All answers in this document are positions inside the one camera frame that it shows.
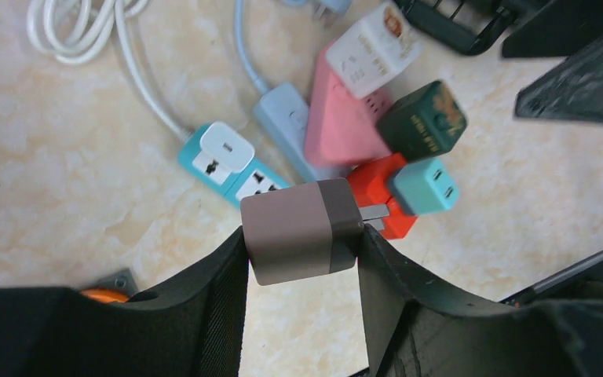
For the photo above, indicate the pink triangular power strip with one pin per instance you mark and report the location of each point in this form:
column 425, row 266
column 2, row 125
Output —
column 342, row 130

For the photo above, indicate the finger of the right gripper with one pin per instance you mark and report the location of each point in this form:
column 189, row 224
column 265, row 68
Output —
column 571, row 91
column 559, row 29

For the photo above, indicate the dark green cube adapter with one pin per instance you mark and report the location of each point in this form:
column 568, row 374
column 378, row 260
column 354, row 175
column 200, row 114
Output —
column 426, row 123

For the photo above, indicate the pink brown charger plug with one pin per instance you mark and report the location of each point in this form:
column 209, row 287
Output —
column 304, row 231

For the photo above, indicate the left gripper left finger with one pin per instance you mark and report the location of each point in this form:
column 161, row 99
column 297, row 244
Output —
column 189, row 325

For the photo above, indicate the teal power strip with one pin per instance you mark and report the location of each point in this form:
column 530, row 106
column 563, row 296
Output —
column 257, row 178

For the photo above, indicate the white cube socket adapter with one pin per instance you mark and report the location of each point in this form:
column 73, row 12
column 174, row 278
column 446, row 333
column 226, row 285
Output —
column 374, row 50

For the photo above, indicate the small white charger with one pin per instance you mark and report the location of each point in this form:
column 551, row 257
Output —
column 228, row 147

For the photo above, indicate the red cube socket adapter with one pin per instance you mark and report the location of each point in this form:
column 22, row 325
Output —
column 369, row 183

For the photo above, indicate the orange arch block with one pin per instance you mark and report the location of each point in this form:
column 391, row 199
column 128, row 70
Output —
column 105, row 295

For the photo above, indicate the light blue power strip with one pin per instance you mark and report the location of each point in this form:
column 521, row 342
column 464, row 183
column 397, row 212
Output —
column 282, row 112

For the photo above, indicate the black open case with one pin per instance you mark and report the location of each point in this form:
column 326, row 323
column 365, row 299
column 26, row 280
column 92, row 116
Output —
column 427, row 17

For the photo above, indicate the teal small plug adapter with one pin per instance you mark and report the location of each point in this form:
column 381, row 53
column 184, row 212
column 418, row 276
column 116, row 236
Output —
column 424, row 187

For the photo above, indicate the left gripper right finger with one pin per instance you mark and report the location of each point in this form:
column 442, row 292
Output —
column 418, row 324

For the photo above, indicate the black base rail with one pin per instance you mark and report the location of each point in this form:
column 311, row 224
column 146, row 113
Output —
column 583, row 279

